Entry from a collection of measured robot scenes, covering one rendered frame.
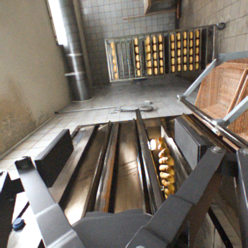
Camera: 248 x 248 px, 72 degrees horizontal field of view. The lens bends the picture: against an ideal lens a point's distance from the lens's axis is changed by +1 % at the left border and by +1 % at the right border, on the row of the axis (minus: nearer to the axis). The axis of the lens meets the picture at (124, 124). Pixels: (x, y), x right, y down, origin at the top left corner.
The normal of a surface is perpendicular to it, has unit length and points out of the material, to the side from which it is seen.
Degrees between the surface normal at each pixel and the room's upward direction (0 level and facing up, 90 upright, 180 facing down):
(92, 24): 90
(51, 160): 180
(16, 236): 90
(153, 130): 90
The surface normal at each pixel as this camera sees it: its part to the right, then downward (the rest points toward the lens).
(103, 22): -0.01, 0.36
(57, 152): 0.99, -0.10
